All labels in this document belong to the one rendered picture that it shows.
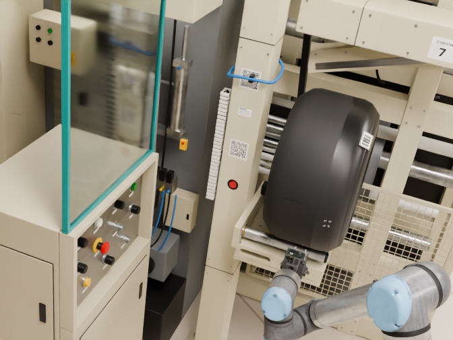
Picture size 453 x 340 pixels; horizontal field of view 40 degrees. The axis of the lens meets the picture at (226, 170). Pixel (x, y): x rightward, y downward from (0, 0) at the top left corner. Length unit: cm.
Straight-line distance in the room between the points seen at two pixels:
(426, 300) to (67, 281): 100
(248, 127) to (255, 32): 36
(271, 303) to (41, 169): 84
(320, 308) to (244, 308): 154
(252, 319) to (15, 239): 180
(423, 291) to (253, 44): 109
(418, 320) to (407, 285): 8
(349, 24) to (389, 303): 121
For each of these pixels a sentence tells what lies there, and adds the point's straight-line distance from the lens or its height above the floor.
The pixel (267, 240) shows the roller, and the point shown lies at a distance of 245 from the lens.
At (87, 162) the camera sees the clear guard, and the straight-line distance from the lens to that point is 177.
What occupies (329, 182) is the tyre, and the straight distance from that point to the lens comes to 211.
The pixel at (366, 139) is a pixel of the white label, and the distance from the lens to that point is 217.
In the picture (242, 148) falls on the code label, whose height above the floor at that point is 123.
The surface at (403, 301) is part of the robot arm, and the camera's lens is 148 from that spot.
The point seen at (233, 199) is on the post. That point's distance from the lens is 249.
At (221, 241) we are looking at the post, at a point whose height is 77.
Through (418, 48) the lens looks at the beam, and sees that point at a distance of 238.
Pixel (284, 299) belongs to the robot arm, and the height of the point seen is 112.
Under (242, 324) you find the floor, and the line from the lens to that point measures 339.
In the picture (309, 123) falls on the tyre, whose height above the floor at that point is 144.
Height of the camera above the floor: 236
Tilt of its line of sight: 31 degrees down
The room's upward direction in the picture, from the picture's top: 9 degrees clockwise
